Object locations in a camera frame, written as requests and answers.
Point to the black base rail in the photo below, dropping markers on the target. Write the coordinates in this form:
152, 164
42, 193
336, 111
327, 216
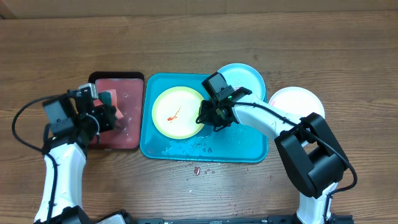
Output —
217, 220

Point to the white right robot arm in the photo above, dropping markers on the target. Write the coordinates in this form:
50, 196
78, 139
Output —
313, 158

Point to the yellow-green plate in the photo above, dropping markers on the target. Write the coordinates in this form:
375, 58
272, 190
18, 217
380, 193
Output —
175, 111

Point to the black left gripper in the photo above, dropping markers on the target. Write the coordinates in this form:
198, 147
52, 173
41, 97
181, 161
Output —
107, 111

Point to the black tray with pink water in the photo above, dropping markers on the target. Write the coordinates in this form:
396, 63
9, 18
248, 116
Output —
127, 95

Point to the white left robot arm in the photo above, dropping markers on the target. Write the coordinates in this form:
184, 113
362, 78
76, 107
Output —
74, 122

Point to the teal plastic tray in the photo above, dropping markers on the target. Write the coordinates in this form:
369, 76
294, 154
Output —
236, 143

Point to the green and orange sponge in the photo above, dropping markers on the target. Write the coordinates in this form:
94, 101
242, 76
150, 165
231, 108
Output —
109, 97

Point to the white plate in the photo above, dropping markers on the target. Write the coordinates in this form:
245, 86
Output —
297, 100

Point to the light blue plate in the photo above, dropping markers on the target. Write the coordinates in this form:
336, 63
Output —
241, 75

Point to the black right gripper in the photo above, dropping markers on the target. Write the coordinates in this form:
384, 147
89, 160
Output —
209, 120

